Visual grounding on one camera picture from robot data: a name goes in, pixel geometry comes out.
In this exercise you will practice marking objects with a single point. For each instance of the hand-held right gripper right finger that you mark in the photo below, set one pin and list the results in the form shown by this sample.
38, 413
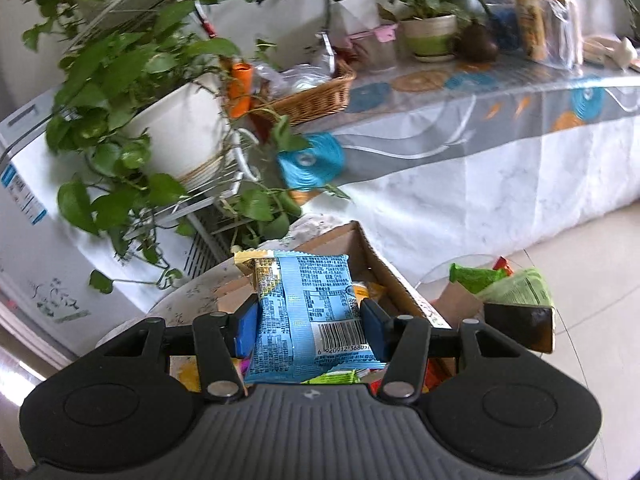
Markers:
372, 327

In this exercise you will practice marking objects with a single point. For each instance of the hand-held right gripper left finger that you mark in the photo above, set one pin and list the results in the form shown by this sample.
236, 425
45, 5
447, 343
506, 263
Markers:
246, 327

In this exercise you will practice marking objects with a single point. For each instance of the light blue snack packet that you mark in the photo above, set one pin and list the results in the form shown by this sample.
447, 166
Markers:
300, 310

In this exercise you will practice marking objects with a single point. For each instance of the cardboard box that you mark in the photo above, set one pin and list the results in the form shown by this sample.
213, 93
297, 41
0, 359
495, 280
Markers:
380, 260

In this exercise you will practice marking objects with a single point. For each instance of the clear bag of snacks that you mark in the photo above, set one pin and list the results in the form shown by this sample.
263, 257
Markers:
562, 30

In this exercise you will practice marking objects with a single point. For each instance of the brown cardboard piece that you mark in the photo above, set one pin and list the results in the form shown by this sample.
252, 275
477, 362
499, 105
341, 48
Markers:
460, 302

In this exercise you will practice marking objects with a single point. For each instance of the bright green snack packet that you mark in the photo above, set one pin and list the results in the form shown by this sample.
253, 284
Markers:
472, 277

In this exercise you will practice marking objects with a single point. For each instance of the white metal plant stand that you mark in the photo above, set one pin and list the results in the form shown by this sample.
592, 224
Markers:
200, 197

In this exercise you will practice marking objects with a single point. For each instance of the small red snack packet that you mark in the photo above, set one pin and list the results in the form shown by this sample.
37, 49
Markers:
502, 264

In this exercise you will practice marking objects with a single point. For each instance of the dark brown snack packet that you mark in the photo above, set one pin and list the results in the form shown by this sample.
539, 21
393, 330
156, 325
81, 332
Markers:
520, 322

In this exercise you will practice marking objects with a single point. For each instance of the pale green snack packet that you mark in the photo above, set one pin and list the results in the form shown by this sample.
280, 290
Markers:
525, 285

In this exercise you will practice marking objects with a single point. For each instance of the patterned table cover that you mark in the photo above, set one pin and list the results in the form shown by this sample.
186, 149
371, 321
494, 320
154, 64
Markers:
475, 160

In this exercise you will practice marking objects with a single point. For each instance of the large white plant pot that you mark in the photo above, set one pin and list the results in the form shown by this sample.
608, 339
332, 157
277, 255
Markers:
175, 130

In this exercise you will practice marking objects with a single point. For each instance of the white freezer with tree print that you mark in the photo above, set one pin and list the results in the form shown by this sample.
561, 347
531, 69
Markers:
50, 240

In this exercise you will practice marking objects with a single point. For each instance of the wicker basket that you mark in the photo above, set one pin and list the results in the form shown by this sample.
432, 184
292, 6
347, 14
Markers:
315, 102

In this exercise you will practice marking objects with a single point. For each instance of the orange bottle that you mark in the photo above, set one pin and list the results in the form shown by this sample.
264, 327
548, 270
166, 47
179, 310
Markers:
239, 90

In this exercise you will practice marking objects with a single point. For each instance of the clear plastic bag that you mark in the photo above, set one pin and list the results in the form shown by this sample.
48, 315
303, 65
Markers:
300, 80

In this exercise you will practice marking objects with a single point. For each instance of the clear plastic container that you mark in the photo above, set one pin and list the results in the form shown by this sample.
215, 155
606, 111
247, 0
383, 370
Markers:
372, 55

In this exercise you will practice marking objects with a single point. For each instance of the pink lid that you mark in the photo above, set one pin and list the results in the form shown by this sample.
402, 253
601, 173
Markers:
385, 35

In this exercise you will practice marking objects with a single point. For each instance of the pothos plant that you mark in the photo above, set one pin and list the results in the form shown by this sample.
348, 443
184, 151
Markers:
115, 60

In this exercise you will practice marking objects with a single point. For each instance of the green striped plant pot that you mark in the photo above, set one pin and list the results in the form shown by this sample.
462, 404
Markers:
430, 35

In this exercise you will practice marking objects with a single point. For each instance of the brown teapot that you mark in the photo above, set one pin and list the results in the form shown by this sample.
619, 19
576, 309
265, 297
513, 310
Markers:
475, 42

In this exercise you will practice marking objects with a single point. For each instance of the white square plant pot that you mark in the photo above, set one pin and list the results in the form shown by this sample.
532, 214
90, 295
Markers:
352, 12

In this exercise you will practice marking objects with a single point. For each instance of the dark blue jar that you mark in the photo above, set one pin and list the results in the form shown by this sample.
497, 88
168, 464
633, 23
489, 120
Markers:
505, 27

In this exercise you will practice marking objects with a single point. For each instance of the tall yellow snack packet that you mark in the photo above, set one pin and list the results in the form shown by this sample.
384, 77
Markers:
532, 25

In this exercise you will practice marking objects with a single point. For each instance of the white table object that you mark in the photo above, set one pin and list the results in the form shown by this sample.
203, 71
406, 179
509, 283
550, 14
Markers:
620, 52

